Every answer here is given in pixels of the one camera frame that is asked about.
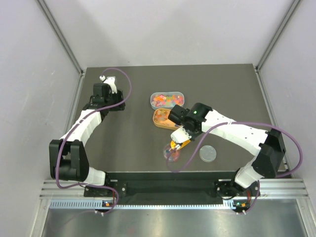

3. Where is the orange plastic scoop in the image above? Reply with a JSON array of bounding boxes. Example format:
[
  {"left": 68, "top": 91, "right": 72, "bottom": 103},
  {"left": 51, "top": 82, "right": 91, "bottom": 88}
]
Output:
[{"left": 169, "top": 140, "right": 191, "bottom": 151}]

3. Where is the clear round jar lid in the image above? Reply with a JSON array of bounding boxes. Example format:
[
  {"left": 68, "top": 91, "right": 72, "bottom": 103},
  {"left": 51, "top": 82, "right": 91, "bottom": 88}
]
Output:
[{"left": 199, "top": 145, "right": 217, "bottom": 162}]

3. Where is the clear round jar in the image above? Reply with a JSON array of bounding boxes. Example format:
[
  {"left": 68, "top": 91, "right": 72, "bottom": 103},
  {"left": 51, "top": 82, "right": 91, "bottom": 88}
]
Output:
[{"left": 163, "top": 144, "right": 180, "bottom": 162}]

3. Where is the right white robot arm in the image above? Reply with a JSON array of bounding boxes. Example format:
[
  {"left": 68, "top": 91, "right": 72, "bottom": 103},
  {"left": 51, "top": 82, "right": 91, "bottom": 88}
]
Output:
[{"left": 168, "top": 103, "right": 286, "bottom": 198}]

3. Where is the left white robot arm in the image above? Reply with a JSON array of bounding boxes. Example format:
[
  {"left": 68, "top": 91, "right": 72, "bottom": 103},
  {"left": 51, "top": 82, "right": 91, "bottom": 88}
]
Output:
[{"left": 49, "top": 77, "right": 125, "bottom": 196}]

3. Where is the orange candy tray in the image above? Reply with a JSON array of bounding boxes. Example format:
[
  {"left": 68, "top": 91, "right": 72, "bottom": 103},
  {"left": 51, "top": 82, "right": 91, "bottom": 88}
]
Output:
[{"left": 153, "top": 108, "right": 180, "bottom": 130}]

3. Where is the clear blue candy tray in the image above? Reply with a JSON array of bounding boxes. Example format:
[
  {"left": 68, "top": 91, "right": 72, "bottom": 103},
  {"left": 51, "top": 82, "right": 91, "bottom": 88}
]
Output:
[{"left": 150, "top": 92, "right": 185, "bottom": 110}]

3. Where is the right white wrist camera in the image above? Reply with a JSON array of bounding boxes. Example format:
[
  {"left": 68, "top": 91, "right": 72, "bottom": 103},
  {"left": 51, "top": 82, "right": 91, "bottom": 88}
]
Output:
[{"left": 170, "top": 127, "right": 191, "bottom": 144}]

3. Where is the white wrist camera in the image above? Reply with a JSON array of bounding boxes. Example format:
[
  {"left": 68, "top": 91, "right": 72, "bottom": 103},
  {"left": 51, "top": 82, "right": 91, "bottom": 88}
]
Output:
[
  {"left": 170, "top": 127, "right": 191, "bottom": 144},
  {"left": 99, "top": 76, "right": 118, "bottom": 94}
]

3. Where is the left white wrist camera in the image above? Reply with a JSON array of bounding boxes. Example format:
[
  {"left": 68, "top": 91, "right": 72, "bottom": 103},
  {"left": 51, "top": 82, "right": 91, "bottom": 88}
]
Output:
[{"left": 99, "top": 76, "right": 118, "bottom": 94}]

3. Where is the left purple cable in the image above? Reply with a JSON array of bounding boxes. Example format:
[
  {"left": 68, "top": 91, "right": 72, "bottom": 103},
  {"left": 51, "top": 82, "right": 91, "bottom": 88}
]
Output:
[{"left": 55, "top": 68, "right": 133, "bottom": 214}]

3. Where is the purple cable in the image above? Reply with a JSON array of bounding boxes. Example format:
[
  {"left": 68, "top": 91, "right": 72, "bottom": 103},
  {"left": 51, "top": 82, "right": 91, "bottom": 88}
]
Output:
[
  {"left": 166, "top": 121, "right": 304, "bottom": 214},
  {"left": 55, "top": 68, "right": 133, "bottom": 214}
]

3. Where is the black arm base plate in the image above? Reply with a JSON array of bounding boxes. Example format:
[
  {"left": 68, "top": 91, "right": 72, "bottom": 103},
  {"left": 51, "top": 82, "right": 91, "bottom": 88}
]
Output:
[{"left": 83, "top": 179, "right": 261, "bottom": 205}]

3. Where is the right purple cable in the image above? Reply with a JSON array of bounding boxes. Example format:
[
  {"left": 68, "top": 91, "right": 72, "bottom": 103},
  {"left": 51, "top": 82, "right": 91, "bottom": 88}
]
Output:
[{"left": 166, "top": 121, "right": 304, "bottom": 214}]

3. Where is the grey slotted cable duct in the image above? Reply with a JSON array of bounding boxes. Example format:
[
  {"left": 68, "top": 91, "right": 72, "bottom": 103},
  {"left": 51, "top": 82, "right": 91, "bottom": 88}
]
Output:
[{"left": 49, "top": 199, "right": 247, "bottom": 210}]

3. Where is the aluminium frame rail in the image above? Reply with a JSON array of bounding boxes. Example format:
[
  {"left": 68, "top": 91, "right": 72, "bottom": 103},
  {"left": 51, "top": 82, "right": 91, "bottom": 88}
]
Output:
[{"left": 35, "top": 0, "right": 84, "bottom": 76}]

